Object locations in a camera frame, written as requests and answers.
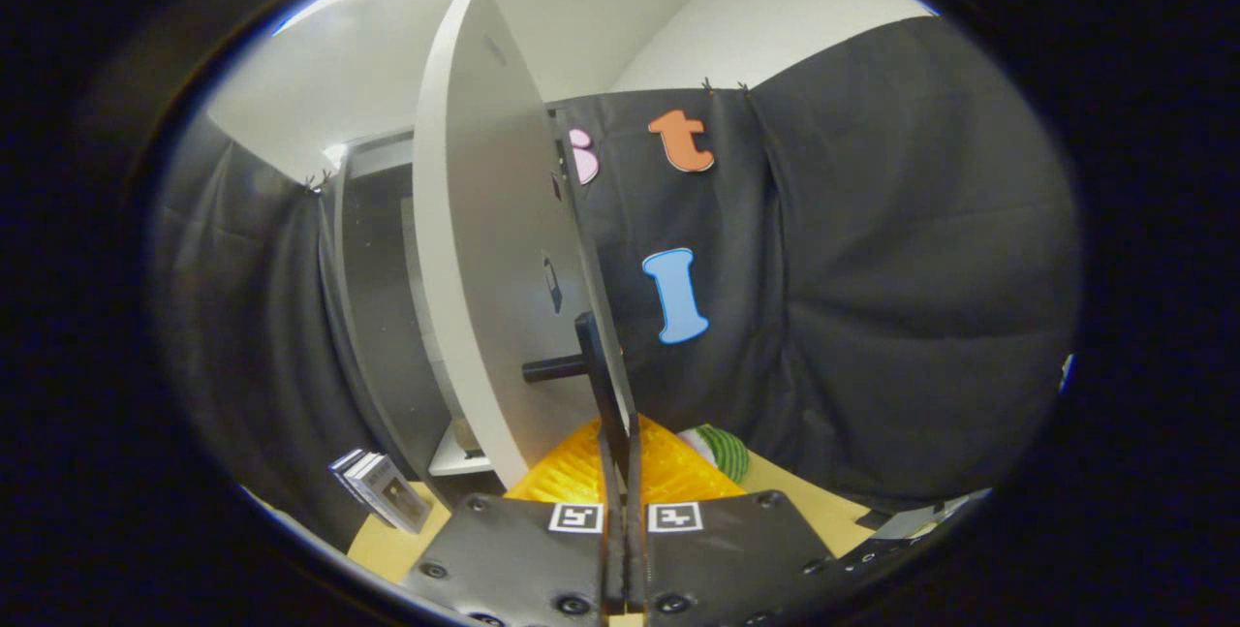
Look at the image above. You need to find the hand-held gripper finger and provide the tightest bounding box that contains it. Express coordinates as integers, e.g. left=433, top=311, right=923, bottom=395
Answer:
left=400, top=417, right=629, bottom=627
left=626, top=416, right=842, bottom=627

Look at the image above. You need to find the white shoe cabinet door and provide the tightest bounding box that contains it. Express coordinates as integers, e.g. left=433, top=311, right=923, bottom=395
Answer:
left=412, top=0, right=642, bottom=492

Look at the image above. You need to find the black cabinet door handle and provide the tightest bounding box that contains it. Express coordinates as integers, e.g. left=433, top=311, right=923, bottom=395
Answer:
left=521, top=311, right=636, bottom=444

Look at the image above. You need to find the dark grey shoe cabinet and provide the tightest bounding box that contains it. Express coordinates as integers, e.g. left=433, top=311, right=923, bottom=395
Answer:
left=318, top=128, right=510, bottom=512

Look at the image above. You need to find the green striped red object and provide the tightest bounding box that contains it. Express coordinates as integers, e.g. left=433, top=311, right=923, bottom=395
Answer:
left=678, top=423, right=752, bottom=487

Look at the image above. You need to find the grey box with portrait print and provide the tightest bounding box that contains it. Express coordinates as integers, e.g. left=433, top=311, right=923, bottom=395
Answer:
left=327, top=448, right=434, bottom=536

